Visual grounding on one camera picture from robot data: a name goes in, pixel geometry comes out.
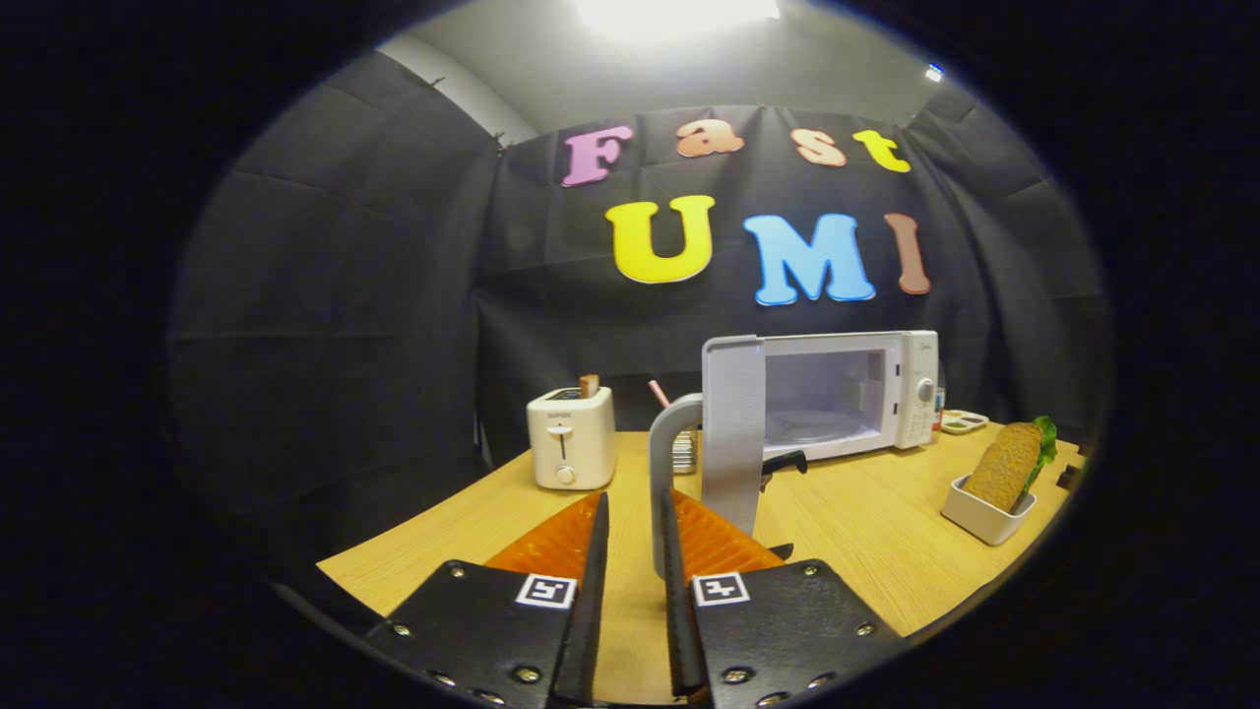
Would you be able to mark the ribbed metal cup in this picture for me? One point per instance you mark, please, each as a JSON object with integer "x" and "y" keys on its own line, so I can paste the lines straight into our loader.
{"x": 685, "y": 453}

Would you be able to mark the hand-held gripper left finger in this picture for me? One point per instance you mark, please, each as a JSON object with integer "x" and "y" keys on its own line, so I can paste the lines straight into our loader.
{"x": 594, "y": 591}

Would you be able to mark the white microwave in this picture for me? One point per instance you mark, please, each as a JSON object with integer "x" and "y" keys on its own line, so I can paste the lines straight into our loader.
{"x": 733, "y": 423}

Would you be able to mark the toast slice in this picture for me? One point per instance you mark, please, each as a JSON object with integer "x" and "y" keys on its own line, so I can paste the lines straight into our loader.
{"x": 589, "y": 386}

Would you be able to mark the white condiment tray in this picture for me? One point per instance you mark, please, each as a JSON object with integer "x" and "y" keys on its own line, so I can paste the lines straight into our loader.
{"x": 963, "y": 421}

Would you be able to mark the pink straw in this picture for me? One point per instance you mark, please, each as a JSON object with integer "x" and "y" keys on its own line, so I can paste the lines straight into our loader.
{"x": 659, "y": 394}

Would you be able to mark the white rectangular dish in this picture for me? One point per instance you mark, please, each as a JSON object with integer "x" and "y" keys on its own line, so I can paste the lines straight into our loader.
{"x": 984, "y": 522}

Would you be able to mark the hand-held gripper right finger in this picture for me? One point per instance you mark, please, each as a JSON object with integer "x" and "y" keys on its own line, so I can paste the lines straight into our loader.
{"x": 674, "y": 601}

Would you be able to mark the glass turntable plate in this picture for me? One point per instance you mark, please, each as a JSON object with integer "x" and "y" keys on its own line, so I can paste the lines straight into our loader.
{"x": 817, "y": 425}

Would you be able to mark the black backdrop cloth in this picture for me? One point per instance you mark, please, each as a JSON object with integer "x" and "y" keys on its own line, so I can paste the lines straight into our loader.
{"x": 345, "y": 295}

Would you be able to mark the white toaster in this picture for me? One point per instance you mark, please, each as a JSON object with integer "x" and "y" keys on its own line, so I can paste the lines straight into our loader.
{"x": 571, "y": 438}

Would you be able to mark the large ceiling light panel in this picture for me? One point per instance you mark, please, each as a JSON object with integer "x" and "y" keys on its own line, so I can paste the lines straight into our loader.
{"x": 679, "y": 12}

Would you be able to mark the brown bread sandwich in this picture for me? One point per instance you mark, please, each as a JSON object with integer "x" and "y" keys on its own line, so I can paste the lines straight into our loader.
{"x": 1004, "y": 463}

